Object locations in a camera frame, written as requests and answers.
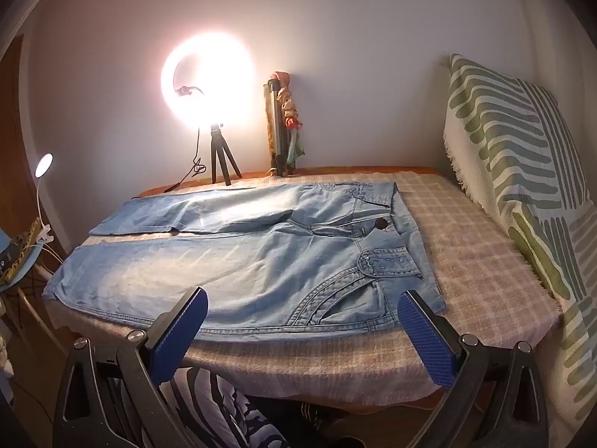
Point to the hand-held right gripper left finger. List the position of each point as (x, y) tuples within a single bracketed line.
[(177, 331)]

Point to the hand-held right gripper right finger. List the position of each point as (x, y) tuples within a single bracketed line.
[(429, 345)]

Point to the light blue denim pants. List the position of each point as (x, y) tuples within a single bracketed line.
[(261, 261)]

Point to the zebra print garment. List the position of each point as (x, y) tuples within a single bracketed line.
[(219, 410)]

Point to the pink checked blanket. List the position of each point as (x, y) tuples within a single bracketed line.
[(480, 270)]

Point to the light blue chair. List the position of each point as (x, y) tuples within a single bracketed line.
[(14, 270)]

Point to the leopard print cushion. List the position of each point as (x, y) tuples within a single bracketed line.
[(25, 245)]

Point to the small black tripod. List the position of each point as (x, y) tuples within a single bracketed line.
[(219, 154)]

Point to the white clip-on lamp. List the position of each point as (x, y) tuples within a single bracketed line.
[(44, 165)]

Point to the green striped white blanket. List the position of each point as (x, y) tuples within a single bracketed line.
[(517, 149)]

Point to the folded silver tripod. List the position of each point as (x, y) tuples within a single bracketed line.
[(275, 126)]

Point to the colourful patterned scarf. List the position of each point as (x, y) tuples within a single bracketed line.
[(291, 121)]

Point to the wooden door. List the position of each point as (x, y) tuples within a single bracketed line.
[(14, 149)]

